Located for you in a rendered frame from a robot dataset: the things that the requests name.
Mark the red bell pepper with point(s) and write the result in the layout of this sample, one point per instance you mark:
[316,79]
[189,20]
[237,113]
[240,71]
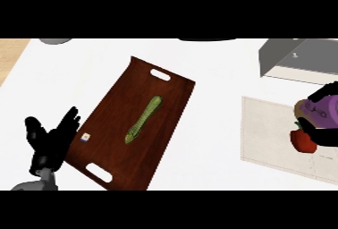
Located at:
[303,141]

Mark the black round object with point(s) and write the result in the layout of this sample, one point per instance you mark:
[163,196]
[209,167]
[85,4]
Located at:
[207,39]

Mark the beige placemat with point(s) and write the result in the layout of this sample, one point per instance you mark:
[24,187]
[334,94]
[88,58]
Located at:
[272,137]

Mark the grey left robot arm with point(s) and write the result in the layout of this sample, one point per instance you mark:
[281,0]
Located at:
[40,183]

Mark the small white sticker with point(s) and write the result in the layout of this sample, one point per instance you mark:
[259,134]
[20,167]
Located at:
[86,137]

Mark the grey round object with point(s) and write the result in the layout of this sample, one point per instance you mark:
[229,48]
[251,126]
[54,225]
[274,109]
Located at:
[55,40]

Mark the purple can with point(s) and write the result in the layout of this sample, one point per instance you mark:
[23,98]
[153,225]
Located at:
[321,111]

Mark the pale wooden board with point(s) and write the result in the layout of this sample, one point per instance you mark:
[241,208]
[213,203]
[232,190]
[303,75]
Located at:
[11,56]

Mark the dark brown wooden tray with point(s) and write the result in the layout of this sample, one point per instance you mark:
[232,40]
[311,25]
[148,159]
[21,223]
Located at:
[132,128]

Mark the green asparagus spear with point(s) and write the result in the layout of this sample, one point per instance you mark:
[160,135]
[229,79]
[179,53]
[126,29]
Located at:
[144,119]

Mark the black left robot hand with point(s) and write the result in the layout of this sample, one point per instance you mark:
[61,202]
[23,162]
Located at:
[49,143]

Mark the grey tiered shelf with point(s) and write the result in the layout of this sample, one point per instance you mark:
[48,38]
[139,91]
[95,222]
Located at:
[299,61]

